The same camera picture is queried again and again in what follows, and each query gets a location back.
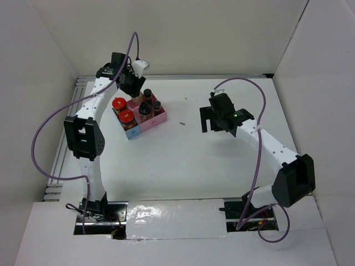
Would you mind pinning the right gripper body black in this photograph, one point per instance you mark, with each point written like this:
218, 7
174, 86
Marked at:
217, 117

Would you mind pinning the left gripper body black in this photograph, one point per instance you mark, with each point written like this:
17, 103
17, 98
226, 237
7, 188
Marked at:
132, 83

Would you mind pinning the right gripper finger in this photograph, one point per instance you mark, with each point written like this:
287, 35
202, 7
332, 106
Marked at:
214, 126
206, 113

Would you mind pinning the pink-cap spice bottle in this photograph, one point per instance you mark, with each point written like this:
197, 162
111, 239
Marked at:
137, 100

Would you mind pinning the small black-cap spice bottle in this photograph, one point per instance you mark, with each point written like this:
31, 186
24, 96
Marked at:
147, 93

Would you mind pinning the red-cap jar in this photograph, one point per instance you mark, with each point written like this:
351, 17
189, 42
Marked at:
127, 119
119, 104

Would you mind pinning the black-cap spice bottle front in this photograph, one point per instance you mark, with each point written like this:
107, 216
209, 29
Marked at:
145, 112

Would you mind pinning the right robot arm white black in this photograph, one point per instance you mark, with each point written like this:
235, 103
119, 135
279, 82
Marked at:
295, 174

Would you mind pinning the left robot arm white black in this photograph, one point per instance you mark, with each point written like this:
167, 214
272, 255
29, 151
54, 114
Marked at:
84, 136

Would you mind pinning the pink drawer box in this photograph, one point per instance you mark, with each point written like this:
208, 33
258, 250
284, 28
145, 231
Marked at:
154, 121

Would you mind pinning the blue drawer box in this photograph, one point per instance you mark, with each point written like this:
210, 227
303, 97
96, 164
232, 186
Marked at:
132, 132

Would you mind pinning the white taped front cover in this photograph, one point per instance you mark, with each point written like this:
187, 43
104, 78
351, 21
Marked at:
175, 219

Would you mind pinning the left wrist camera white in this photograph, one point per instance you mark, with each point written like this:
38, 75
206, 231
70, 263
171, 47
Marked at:
139, 66

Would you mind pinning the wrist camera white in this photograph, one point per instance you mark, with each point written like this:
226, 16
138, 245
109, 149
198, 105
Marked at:
139, 66
215, 92

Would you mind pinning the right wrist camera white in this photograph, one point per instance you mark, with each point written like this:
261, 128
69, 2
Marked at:
215, 92

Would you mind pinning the aluminium rail back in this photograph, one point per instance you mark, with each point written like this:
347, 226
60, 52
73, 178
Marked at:
208, 76

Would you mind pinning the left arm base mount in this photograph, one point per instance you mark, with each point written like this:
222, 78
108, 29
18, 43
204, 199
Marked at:
112, 223

